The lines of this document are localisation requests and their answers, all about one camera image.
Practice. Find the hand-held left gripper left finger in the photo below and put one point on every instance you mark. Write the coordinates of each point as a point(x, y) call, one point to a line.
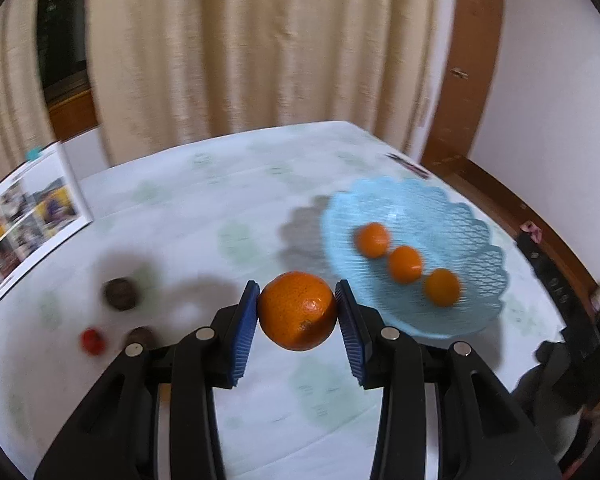
point(246, 327)

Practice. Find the dark brown round fruit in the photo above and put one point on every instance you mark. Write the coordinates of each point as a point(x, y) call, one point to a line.
point(121, 293)
point(139, 337)

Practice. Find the dark flat item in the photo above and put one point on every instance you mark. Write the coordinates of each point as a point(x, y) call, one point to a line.
point(409, 164)

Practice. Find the large orange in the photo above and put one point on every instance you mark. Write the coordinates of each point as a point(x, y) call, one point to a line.
point(296, 310)

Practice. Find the dark grey cloth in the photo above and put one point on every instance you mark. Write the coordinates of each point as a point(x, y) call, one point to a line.
point(555, 400)

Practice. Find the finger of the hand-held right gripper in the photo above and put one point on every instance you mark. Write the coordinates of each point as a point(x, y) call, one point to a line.
point(555, 285)

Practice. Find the beige curtain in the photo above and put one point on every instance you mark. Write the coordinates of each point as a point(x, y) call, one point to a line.
point(260, 45)

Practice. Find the small red fruit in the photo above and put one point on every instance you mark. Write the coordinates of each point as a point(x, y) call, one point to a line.
point(93, 342)

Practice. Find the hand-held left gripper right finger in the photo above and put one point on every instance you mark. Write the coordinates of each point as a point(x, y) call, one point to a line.
point(349, 332)

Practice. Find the small orange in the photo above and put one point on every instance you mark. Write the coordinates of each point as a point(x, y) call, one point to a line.
point(373, 240)
point(405, 264)
point(442, 287)

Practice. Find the light blue plastic fruit basket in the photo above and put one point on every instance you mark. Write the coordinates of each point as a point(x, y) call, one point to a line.
point(430, 210)

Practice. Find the dark window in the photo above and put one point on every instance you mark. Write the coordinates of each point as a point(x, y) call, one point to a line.
point(62, 30)

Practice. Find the brown wooden door frame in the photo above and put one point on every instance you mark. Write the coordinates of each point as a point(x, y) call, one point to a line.
point(467, 85)

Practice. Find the photo booklet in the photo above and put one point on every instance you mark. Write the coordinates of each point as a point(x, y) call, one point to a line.
point(25, 220)

